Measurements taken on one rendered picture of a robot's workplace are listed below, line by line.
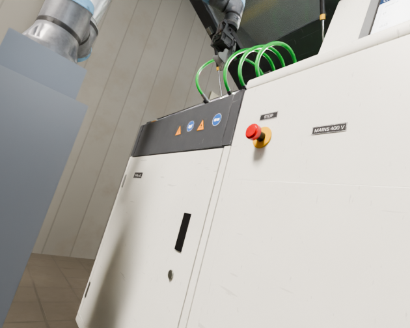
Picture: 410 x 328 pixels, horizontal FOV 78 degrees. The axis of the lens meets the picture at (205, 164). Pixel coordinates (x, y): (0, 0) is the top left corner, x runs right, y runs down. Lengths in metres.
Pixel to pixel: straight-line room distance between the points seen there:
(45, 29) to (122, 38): 2.10
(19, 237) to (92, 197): 1.86
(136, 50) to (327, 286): 2.75
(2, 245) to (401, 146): 0.77
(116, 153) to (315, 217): 2.31
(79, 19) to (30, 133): 0.36
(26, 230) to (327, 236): 0.63
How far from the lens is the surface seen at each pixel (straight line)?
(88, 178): 2.54
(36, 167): 0.71
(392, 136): 0.46
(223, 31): 1.19
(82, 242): 2.62
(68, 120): 0.73
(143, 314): 0.82
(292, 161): 0.51
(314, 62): 0.61
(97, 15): 1.10
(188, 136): 0.84
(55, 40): 0.83
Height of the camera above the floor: 0.59
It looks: 12 degrees up
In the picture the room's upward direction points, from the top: 15 degrees clockwise
